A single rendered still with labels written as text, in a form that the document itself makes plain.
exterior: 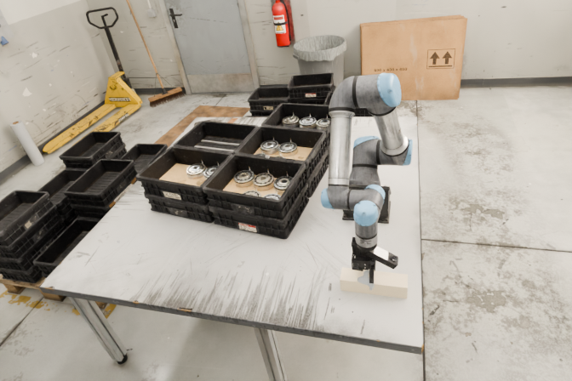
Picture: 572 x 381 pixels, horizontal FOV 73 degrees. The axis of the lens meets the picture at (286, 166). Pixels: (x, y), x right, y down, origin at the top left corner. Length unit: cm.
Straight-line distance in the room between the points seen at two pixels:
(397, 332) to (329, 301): 26
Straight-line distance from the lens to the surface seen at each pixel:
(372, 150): 174
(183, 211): 199
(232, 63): 507
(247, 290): 160
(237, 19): 487
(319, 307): 151
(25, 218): 291
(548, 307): 257
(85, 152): 357
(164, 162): 217
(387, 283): 149
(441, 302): 243
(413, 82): 448
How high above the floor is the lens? 192
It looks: 34 degrees down
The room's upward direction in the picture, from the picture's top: 9 degrees counter-clockwise
